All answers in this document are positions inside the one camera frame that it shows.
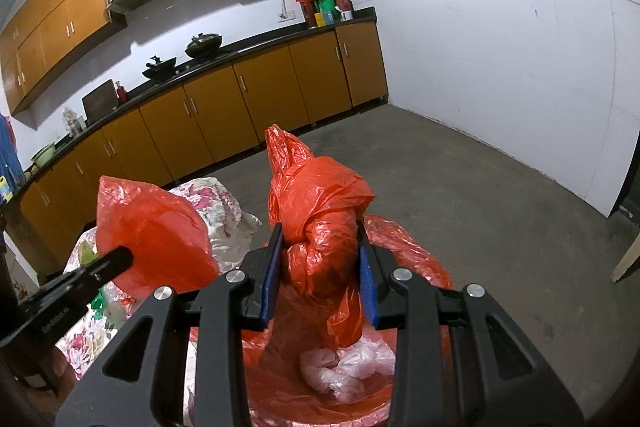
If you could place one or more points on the blue cloth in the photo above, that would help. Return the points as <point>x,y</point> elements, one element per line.
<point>7,157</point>

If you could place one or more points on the black pot with lid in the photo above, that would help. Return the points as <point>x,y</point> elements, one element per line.
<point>203,46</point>

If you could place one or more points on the dark sauce bottle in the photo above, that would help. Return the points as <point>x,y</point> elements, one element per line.
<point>307,14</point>

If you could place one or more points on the green enamel bowl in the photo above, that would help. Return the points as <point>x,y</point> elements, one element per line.
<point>44,156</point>

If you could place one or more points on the white wall socket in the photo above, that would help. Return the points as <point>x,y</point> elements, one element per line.
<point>286,15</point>

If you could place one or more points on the black kitchen countertop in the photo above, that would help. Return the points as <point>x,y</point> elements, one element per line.
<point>250,48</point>

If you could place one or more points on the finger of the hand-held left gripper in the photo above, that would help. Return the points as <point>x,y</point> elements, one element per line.
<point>107,264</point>

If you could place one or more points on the small red bottle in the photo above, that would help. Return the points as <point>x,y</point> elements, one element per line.
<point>121,93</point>

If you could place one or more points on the floral printed cloth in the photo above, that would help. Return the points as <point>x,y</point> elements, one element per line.
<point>220,207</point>

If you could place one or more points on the wooden lower kitchen cabinets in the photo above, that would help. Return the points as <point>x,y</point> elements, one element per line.
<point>260,97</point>

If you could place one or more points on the red plastic bag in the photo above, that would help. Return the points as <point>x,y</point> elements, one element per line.
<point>320,207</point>

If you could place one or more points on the glass jar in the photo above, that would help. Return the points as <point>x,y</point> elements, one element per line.
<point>74,123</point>

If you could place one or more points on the white crumpled plastic wrap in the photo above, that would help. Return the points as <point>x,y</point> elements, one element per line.
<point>345,367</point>

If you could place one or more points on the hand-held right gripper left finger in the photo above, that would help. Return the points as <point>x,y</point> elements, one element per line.
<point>267,287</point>

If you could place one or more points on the green box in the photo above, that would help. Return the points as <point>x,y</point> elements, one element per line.
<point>327,13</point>

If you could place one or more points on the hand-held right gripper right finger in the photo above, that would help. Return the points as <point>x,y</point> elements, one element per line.
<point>367,287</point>

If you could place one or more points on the brown cutting board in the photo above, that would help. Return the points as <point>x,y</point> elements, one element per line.
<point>100,102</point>

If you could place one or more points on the black wok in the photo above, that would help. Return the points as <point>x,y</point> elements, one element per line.
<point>160,69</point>

